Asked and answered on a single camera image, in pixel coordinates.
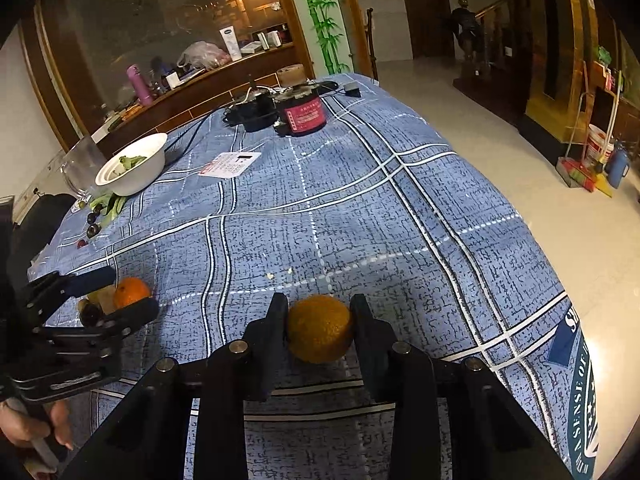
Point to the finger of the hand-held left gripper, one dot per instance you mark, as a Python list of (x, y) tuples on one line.
[(85, 280), (130, 317)]

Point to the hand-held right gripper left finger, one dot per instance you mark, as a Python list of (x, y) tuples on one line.
[(274, 345)]

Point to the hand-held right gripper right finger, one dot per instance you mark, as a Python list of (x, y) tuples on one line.
[(365, 345)]

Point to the large orange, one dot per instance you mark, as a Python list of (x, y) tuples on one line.
[(131, 292)]

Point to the person's left hand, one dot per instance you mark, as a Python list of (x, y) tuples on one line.
[(20, 425)]

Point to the dark purple plum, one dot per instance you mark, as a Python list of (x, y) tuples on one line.
[(92, 314)]

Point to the dark grapes near vegetables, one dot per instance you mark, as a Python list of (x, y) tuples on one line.
[(93, 230)]

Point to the small dark cherry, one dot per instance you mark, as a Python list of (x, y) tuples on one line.
[(92, 218)]

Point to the black chair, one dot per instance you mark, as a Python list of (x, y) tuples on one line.
[(42, 220)]

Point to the green leafy vegetables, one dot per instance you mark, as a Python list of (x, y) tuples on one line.
[(110, 205)]

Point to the clear plastic pitcher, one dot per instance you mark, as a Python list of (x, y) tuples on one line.
[(82, 165)]

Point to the white bowl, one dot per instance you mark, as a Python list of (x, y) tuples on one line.
[(132, 170)]

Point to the green leaves in bowl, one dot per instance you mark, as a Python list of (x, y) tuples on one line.
[(131, 161)]

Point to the blue plaid tablecloth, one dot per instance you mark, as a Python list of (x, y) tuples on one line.
[(350, 210)]

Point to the white and red card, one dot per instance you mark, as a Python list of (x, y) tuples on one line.
[(230, 165)]

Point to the pink bottle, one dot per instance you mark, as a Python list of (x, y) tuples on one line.
[(139, 85)]

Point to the wooden counter cabinet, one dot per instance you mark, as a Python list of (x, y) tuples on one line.
[(200, 97)]

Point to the black device with red label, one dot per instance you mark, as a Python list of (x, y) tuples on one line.
[(302, 112)]

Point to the black power adapter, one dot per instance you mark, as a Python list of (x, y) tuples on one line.
[(252, 110)]

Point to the clear plastic bag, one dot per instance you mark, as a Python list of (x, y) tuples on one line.
[(205, 55)]

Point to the small black plug adapter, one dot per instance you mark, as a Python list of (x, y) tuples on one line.
[(351, 89)]

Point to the broom and dustpan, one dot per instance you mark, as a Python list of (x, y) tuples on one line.
[(582, 177)]

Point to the white tube box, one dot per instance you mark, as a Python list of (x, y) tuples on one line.
[(230, 42)]

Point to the white and red bucket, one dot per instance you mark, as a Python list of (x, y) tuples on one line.
[(599, 145)]

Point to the blue bottle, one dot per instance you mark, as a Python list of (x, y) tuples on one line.
[(619, 166)]

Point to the dark figure statue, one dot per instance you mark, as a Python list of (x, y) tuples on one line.
[(467, 30)]

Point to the brown wooden door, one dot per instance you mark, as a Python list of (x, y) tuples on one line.
[(425, 10)]

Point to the golden cabinet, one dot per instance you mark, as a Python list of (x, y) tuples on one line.
[(560, 60)]

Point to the bamboo wall decoration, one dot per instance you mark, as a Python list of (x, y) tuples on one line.
[(320, 15)]

